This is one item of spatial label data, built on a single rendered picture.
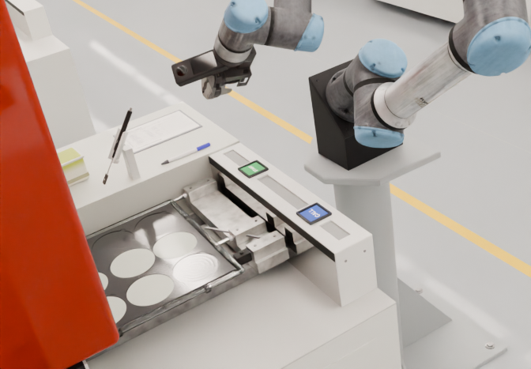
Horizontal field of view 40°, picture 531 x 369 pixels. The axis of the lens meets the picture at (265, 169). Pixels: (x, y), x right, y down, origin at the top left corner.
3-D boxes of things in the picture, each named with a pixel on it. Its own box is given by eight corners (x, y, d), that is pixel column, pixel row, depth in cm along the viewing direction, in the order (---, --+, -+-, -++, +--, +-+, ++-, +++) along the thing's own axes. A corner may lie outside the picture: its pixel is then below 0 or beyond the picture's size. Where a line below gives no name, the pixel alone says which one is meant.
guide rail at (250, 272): (78, 366, 147) (73, 355, 146) (75, 360, 149) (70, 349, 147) (284, 261, 166) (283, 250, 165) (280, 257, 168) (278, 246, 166)
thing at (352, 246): (342, 307, 150) (335, 254, 143) (218, 201, 193) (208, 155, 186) (378, 288, 154) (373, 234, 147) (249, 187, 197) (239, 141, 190)
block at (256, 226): (237, 246, 164) (235, 235, 163) (230, 239, 167) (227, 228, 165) (267, 231, 167) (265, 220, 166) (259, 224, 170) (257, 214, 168)
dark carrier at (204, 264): (83, 347, 141) (82, 344, 141) (35, 264, 168) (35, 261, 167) (236, 270, 154) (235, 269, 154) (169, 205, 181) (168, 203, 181)
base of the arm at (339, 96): (367, 68, 200) (382, 50, 191) (386, 118, 196) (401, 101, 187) (318, 76, 195) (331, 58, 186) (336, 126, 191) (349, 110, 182)
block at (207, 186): (190, 202, 183) (188, 192, 182) (185, 197, 186) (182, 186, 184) (218, 190, 186) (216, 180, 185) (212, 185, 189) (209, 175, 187)
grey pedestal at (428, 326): (419, 284, 276) (408, 87, 234) (507, 350, 241) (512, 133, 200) (306, 345, 257) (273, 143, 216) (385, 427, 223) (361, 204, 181)
